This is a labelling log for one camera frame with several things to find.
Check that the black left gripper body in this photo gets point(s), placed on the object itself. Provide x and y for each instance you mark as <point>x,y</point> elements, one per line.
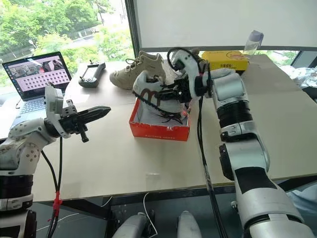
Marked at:
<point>70,121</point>

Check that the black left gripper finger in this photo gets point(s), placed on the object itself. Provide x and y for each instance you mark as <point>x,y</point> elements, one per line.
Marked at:
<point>95,109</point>
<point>92,117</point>

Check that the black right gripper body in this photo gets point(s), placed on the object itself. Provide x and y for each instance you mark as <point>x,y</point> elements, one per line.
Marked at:
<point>182,93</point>

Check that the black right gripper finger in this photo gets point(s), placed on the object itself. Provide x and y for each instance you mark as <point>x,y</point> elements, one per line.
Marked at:
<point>167,97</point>
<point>168,87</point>

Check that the white sneaker with red logo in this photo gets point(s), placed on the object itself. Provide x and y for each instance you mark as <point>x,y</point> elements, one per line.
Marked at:
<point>148,91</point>

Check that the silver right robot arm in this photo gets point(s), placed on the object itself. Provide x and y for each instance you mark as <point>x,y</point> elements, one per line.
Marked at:
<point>250,148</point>

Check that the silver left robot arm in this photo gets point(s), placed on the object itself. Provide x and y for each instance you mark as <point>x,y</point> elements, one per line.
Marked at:
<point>18,146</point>

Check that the orange cardboard shoebox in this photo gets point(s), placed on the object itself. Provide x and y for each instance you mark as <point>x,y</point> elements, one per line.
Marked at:
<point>158,130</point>

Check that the open grey laptop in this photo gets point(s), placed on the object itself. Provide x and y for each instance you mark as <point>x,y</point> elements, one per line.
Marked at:
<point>37,79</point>

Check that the beige lace-up sneaker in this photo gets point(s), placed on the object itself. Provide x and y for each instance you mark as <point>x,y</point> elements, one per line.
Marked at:
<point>138,70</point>

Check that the black handheld remote controller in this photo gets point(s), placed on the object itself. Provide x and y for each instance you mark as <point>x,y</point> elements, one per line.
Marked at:
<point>90,75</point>

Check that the yellow cardboard box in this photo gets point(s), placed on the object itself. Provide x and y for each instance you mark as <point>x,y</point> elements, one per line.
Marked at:
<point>226,60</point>

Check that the white roller blind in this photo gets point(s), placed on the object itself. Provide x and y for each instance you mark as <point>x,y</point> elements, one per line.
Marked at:
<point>223,22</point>

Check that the clear bottle with grey cap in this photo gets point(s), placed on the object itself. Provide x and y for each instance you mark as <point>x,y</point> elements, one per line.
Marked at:
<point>252,44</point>

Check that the grey rounded robot leg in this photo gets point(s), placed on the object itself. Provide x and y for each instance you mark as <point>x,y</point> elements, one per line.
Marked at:
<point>188,224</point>
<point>133,226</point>

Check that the white crumpled plastic bag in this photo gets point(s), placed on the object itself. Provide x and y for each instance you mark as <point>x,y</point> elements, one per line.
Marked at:
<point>305,74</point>

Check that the light blue cloth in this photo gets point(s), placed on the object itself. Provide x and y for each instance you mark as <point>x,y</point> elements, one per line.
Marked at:
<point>304,200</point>

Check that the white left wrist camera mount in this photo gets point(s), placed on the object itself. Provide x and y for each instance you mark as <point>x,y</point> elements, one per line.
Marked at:
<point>53,99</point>

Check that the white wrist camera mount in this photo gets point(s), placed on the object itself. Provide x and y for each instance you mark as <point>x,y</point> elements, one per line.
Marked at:
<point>53,99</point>
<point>187,63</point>

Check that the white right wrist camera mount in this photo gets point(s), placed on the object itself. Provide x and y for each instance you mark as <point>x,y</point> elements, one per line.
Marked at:
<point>187,63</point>

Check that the dark window frame post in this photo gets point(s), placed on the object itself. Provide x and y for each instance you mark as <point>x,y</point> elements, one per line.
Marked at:
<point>132,27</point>

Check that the black table frame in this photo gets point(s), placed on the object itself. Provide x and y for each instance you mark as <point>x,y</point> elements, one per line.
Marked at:
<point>128,200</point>

